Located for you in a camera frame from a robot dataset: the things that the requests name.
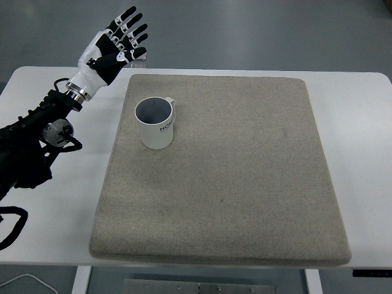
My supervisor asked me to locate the white table leg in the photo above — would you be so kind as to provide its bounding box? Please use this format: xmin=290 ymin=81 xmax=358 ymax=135
xmin=71 ymin=266 xmax=92 ymax=294
xmin=304 ymin=269 xmax=323 ymax=294

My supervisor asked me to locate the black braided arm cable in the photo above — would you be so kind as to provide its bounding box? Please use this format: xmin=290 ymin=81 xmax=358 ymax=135
xmin=0 ymin=206 xmax=29 ymax=251

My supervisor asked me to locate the white cable on floor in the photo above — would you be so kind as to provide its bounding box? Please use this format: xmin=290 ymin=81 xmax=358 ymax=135
xmin=0 ymin=273 xmax=58 ymax=294

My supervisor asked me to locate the beige fabric mat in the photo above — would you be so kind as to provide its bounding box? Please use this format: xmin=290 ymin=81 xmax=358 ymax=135
xmin=89 ymin=74 xmax=351 ymax=267

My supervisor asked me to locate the white left table leg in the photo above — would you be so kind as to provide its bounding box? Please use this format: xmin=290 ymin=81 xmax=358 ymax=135
xmin=71 ymin=266 xmax=92 ymax=294

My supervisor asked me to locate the white cup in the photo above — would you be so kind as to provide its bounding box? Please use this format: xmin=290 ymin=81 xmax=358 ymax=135
xmin=134 ymin=97 xmax=176 ymax=149

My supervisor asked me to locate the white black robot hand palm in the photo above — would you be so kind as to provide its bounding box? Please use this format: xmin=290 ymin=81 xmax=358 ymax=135
xmin=66 ymin=30 xmax=123 ymax=94

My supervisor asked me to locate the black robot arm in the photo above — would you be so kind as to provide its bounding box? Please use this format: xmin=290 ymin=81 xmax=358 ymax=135
xmin=1 ymin=6 xmax=148 ymax=197

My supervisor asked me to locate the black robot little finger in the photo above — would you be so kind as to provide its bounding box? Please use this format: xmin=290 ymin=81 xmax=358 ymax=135
xmin=124 ymin=33 xmax=148 ymax=51

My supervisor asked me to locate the clear acrylic stand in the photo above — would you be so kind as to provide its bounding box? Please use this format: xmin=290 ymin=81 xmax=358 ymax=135
xmin=130 ymin=53 xmax=147 ymax=69

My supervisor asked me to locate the black desk control panel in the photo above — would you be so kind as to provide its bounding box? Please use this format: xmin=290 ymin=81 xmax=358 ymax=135
xmin=352 ymin=269 xmax=392 ymax=278

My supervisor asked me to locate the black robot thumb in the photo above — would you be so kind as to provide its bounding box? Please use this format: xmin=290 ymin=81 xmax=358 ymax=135
xmin=91 ymin=47 xmax=146 ymax=72

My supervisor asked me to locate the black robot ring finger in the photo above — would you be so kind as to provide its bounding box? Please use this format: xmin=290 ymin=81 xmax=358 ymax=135
xmin=118 ymin=24 xmax=148 ymax=46

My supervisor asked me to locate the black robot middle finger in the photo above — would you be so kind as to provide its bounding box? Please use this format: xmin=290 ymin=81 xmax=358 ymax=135
xmin=111 ymin=13 xmax=143 ymax=40

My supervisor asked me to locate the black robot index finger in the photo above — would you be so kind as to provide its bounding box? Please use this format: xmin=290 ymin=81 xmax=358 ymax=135
xmin=105 ymin=6 xmax=137 ymax=34

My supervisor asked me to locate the white right table leg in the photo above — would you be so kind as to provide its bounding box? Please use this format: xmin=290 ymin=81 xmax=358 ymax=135
xmin=304 ymin=269 xmax=323 ymax=294

